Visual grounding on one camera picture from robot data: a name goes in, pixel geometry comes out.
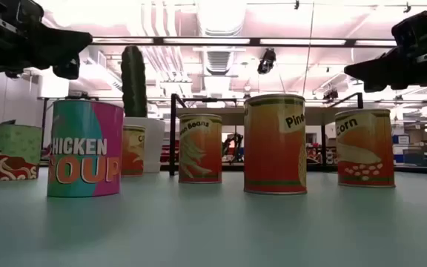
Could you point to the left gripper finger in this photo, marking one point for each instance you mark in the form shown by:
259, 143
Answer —
61, 42

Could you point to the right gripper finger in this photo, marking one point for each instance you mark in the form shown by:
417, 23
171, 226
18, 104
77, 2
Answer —
380, 72

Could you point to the orange corn label can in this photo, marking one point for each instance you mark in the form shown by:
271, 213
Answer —
133, 152
365, 148

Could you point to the teal pink chicken soup can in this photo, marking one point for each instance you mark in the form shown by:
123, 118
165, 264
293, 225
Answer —
83, 148

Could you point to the green can with red swirls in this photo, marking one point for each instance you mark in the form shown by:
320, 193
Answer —
15, 148

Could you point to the tall orange pineapple can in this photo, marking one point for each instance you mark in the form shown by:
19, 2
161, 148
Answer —
273, 148

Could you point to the orange green beans can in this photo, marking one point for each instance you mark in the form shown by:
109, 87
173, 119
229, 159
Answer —
200, 148

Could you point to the background black robot arm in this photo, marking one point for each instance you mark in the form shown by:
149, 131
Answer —
232, 144

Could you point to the green cactus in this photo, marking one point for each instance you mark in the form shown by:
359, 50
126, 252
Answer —
133, 81

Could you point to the blue storage bins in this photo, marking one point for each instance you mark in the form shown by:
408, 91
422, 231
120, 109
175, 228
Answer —
399, 158

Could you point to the overhead beam with light strips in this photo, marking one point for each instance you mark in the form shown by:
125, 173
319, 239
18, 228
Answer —
254, 41

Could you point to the teal table mat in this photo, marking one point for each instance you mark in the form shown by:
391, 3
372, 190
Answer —
213, 230

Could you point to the black ceiling-hung camera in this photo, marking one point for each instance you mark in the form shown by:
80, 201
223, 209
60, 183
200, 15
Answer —
330, 94

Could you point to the black metal stand frame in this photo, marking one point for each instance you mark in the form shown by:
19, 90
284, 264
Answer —
44, 111

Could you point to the black aluminium rig frame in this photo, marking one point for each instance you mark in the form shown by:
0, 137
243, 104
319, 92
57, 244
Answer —
421, 170

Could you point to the black overhead rig camera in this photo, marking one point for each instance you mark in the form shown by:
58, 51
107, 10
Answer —
266, 61

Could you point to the wooden shelf with black frame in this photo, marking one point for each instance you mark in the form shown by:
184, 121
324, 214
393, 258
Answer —
172, 148

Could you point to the silver ceiling ventilation duct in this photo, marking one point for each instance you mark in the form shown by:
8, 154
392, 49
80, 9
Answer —
219, 18

